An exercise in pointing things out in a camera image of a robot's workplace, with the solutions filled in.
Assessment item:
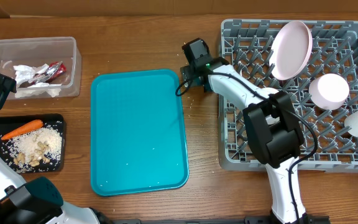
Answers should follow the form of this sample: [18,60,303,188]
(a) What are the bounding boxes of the clear plastic bin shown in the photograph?
[0,37,82,100]

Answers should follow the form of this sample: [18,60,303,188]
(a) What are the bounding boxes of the white tissue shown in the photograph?
[14,64,61,98]

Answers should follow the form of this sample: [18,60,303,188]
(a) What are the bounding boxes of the black food waste tray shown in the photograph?
[0,114,66,174]

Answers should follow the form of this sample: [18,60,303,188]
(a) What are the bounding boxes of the large white plate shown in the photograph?
[269,21,313,80]

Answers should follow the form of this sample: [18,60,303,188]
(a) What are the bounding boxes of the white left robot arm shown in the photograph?
[0,74,111,224]

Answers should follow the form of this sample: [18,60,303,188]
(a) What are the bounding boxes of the pile of rice and peanuts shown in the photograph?
[0,127,63,174]

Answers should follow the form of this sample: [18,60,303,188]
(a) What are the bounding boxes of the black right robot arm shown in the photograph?
[181,38,309,223]

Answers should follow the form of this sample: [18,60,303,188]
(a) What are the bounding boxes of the orange carrot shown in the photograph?
[1,119,44,140]

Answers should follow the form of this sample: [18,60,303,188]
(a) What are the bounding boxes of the teal plastic serving tray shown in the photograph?
[90,69,190,196]

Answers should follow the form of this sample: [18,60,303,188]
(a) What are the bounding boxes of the red snack wrapper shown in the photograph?
[19,61,67,88]

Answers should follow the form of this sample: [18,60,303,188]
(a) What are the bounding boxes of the pink bowl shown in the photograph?
[309,73,350,110]

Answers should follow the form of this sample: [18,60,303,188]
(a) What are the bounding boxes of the grey plastic dishwasher rack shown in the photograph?
[219,19,358,172]

